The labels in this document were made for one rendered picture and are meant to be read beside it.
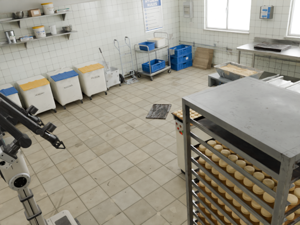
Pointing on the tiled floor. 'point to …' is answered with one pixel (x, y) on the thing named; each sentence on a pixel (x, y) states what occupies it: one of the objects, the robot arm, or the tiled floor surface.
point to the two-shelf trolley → (149, 60)
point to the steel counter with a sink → (295, 51)
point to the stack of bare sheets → (159, 111)
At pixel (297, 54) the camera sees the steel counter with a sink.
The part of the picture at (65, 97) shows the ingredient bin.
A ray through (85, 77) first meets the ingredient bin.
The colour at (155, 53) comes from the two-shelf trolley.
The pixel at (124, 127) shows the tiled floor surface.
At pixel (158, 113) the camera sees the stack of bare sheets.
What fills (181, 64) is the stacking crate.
